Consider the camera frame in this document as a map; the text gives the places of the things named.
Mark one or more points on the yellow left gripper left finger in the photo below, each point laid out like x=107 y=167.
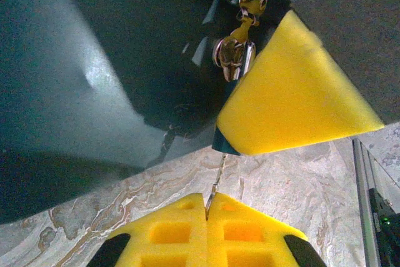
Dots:
x=162 y=239

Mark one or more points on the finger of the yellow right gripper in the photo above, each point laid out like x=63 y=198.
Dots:
x=297 y=101

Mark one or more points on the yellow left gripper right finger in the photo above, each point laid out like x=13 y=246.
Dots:
x=250 y=239

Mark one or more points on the dark blue painted tin box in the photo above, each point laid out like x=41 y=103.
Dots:
x=37 y=76

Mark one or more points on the aluminium mounting rail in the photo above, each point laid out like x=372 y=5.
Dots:
x=362 y=201

